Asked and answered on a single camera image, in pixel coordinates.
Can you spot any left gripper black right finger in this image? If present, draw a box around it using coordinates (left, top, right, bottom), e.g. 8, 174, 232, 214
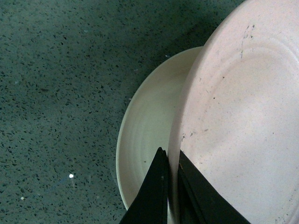
178, 151, 249, 224

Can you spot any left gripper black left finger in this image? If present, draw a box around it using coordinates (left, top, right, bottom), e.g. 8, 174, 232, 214
120, 147, 169, 224

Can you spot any pink plate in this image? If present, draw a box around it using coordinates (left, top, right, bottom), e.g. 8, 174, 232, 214
168, 0, 299, 224

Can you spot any cream white plate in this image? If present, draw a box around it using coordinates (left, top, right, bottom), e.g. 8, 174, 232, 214
116, 47, 202, 209

